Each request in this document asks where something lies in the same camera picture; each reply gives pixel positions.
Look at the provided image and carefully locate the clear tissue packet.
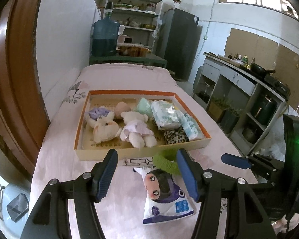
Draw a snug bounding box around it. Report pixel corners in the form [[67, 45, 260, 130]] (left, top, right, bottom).
[[151, 100, 183, 130]]

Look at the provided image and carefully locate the white bear plush toy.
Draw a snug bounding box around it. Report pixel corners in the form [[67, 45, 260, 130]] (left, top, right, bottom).
[[120, 111, 158, 148]]

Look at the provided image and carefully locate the pink plush toy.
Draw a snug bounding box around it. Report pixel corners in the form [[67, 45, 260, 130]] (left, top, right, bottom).
[[114, 102, 131, 119]]

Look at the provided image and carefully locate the cartoon face packet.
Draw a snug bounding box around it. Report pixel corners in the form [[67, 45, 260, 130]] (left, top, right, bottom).
[[133, 167, 197, 225]]

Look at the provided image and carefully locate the white storage shelf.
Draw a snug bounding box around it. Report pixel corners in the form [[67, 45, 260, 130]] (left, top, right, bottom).
[[103, 0, 163, 53]]

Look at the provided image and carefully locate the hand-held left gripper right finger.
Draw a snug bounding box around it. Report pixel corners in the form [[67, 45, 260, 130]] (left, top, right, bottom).
[[175, 149, 280, 239]]

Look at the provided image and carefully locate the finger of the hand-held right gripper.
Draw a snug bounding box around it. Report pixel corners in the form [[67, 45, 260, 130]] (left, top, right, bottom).
[[221, 153, 254, 171]]

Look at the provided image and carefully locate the white rabbit plush toy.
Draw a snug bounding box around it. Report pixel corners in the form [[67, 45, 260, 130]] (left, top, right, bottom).
[[86, 107, 122, 143]]

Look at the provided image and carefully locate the green scrunchie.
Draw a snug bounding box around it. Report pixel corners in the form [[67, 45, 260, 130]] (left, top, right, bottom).
[[153, 149, 182, 175]]

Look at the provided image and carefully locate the black gas stove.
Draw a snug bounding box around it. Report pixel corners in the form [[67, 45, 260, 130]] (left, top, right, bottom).
[[264, 73, 291, 98]]

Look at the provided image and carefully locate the cardboard box with orange rim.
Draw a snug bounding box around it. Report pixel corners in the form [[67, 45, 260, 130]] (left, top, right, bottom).
[[73, 90, 212, 162]]

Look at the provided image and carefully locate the dark grey fridge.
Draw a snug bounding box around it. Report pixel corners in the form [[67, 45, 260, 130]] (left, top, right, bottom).
[[156, 8, 203, 81]]

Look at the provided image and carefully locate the leopard print cloth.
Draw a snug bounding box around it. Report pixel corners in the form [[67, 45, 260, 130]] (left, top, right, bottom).
[[153, 121, 190, 145]]

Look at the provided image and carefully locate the blue water jug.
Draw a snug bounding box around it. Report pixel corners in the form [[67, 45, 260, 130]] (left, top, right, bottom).
[[91, 9, 120, 56]]

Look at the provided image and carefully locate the brown wooden door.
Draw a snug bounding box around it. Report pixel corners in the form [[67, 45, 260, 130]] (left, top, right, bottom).
[[0, 0, 52, 180]]

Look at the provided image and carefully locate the blue and white packet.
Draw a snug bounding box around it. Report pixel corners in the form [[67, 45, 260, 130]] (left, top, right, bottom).
[[180, 112, 205, 141]]

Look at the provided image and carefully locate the dark green cooking pot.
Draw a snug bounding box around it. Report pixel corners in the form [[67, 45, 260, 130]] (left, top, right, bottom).
[[250, 93, 278, 125]]

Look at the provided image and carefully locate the cardboard sheet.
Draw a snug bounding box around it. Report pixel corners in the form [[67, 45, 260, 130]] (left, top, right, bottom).
[[224, 28, 260, 56], [256, 36, 280, 68], [276, 43, 299, 110]]

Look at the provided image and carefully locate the grey kitchen counter cabinet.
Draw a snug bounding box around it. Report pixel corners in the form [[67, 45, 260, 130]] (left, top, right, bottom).
[[193, 52, 289, 157]]

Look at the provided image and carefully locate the pale blue floor fan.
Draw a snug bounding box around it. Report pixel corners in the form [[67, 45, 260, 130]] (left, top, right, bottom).
[[0, 172, 31, 229]]

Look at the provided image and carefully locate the metal pot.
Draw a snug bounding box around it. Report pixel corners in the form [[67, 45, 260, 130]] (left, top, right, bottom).
[[242, 127, 260, 144]]

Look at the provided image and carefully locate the black wok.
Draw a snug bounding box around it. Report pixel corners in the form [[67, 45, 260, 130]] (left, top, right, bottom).
[[250, 63, 275, 77]]

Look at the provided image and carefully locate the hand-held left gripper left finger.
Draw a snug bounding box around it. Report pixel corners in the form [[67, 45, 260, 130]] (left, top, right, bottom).
[[21, 149, 119, 239]]

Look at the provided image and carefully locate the mint green packet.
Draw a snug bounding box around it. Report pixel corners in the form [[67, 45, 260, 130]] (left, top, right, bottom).
[[136, 98, 157, 120]]

